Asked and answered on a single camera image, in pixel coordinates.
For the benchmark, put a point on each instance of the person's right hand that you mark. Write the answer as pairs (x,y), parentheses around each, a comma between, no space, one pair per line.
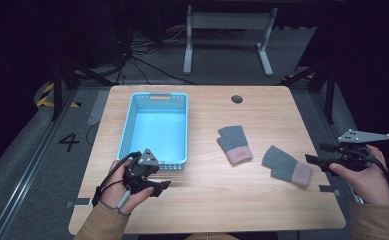
(368,185)

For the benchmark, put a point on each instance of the black metal stand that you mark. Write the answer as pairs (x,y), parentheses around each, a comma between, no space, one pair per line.
(328,86)
(58,90)

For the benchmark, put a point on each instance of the white metal table frame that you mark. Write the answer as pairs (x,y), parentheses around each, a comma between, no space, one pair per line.
(230,21)

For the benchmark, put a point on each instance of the grey and pink knit glove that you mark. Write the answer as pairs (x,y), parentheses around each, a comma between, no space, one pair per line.
(282,164)
(232,138)

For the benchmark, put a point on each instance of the person's left hand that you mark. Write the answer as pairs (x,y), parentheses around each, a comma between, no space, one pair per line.
(115,190)

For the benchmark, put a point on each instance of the grey tape piece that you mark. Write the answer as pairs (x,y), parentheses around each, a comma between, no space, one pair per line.
(80,202)
(328,189)

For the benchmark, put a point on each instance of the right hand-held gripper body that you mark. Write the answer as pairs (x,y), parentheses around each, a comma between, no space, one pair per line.
(355,155)

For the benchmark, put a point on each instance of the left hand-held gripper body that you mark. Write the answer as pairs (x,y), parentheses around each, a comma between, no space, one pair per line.
(141,170)

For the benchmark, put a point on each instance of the light blue plastic basket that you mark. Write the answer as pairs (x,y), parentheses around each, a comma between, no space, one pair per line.
(158,130)

